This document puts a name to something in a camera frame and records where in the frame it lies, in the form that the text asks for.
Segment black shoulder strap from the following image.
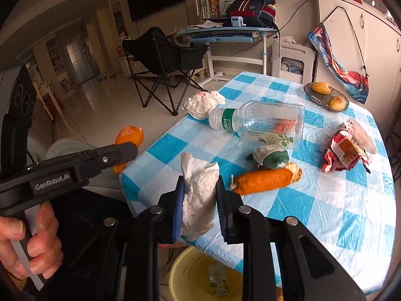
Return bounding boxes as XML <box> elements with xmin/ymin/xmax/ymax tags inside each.
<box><xmin>323</xmin><ymin>6</ymin><xmax>368</xmax><ymax>76</ymax></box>

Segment blue and white desk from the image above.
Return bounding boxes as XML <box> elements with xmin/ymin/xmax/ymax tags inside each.
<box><xmin>174</xmin><ymin>25</ymin><xmax>278</xmax><ymax>85</ymax></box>

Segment person's left hand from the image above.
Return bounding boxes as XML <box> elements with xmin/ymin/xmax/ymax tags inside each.
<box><xmin>0</xmin><ymin>201</ymin><xmax>64</xmax><ymax>280</ymax></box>

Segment crumpled white paper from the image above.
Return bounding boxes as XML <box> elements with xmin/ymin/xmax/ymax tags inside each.
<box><xmin>182</xmin><ymin>90</ymin><xmax>226</xmax><ymax>120</ymax></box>

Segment black wall cable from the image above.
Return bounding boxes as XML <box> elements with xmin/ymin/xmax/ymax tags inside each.
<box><xmin>276</xmin><ymin>0</ymin><xmax>315</xmax><ymax>32</ymax></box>

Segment orange carrot toy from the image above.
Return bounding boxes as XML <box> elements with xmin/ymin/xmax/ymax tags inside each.
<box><xmin>230</xmin><ymin>162</ymin><xmax>303</xmax><ymax>195</ymax></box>

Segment row of books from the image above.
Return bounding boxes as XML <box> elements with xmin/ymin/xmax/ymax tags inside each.
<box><xmin>193</xmin><ymin>0</ymin><xmax>232</xmax><ymax>19</ymax></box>

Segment loose white papers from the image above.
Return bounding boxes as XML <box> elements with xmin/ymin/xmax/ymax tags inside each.
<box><xmin>191</xmin><ymin>20</ymin><xmax>224</xmax><ymax>29</ymax></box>

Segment black folding chair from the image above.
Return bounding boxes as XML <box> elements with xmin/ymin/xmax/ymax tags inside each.
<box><xmin>122</xmin><ymin>27</ymin><xmax>210</xmax><ymax>115</ymax></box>

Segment yellow plastic basin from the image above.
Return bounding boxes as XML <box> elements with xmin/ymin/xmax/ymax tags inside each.
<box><xmin>168</xmin><ymin>245</ymin><xmax>245</xmax><ymax>301</ymax></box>

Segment green item with white wrap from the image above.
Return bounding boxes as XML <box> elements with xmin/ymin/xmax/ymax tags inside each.
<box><xmin>245</xmin><ymin>144</ymin><xmax>289</xmax><ymax>168</ymax></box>

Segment red snack bag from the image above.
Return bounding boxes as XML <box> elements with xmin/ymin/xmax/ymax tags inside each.
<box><xmin>323</xmin><ymin>128</ymin><xmax>372</xmax><ymax>173</ymax></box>

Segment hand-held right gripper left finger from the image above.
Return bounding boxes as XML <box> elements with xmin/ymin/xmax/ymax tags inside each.
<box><xmin>91</xmin><ymin>176</ymin><xmax>186</xmax><ymax>301</ymax></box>

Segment white floor appliance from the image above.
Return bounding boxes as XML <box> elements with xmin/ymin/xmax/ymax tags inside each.
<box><xmin>271</xmin><ymin>39</ymin><xmax>315</xmax><ymax>85</ymax></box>

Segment yellow mango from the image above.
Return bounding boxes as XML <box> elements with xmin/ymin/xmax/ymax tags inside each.
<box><xmin>311</xmin><ymin>82</ymin><xmax>331</xmax><ymax>95</ymax></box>
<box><xmin>328</xmin><ymin>96</ymin><xmax>347</xmax><ymax>111</ymax></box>

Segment clear plastic bottle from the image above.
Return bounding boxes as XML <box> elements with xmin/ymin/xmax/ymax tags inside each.
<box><xmin>208</xmin><ymin>100</ymin><xmax>305</xmax><ymax>150</ymax></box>

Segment colourful printed bag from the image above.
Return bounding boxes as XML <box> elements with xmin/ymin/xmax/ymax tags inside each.
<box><xmin>308</xmin><ymin>23</ymin><xmax>369</xmax><ymax>105</ymax></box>

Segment glass pane door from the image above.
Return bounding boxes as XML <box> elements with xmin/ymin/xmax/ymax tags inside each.
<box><xmin>64</xmin><ymin>37</ymin><xmax>94</xmax><ymax>86</ymax></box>

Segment small white drawer cabinet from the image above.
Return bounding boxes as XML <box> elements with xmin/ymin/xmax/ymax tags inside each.
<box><xmin>121</xmin><ymin>53</ymin><xmax>148</xmax><ymax>77</ymax></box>

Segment dark blue backpack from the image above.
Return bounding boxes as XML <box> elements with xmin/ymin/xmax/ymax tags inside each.
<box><xmin>226</xmin><ymin>0</ymin><xmax>279</xmax><ymax>28</ymax></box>

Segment blue checkered tablecloth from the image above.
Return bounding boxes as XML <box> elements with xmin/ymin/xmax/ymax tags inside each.
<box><xmin>121</xmin><ymin>71</ymin><xmax>395</xmax><ymax>295</ymax></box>

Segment white plastic packaging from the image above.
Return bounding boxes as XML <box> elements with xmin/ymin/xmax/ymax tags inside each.
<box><xmin>345</xmin><ymin>119</ymin><xmax>378</xmax><ymax>164</ymax></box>

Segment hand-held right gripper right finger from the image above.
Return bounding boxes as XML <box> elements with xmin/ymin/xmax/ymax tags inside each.
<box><xmin>216</xmin><ymin>176</ymin><xmax>367</xmax><ymax>301</ymax></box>

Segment woven fruit basket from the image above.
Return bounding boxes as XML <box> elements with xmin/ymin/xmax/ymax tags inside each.
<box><xmin>303</xmin><ymin>82</ymin><xmax>349</xmax><ymax>112</ymax></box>

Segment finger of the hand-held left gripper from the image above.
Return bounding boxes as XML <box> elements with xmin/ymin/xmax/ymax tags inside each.
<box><xmin>80</xmin><ymin>142</ymin><xmax>139</xmax><ymax>180</ymax></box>

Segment white tissue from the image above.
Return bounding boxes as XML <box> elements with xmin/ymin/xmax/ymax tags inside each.
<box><xmin>181</xmin><ymin>152</ymin><xmax>220</xmax><ymax>242</ymax></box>

